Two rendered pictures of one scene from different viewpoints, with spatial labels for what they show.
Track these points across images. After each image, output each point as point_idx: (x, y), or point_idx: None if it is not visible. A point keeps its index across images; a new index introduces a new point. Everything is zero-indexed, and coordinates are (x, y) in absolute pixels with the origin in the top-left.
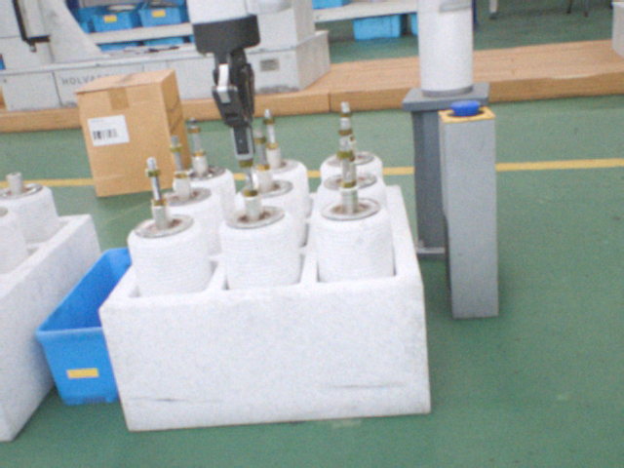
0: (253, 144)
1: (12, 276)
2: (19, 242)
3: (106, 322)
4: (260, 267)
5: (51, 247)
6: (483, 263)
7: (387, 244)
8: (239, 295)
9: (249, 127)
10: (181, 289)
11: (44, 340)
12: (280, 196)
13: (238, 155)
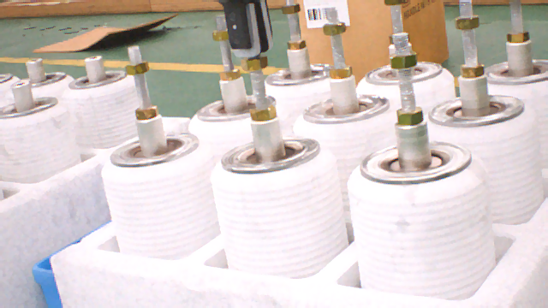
0: (265, 34)
1: (32, 188)
2: (60, 145)
3: (58, 276)
4: (253, 239)
5: (106, 156)
6: None
7: (466, 237)
8: (211, 279)
9: (250, 4)
10: (156, 250)
11: (38, 280)
12: (350, 123)
13: (236, 50)
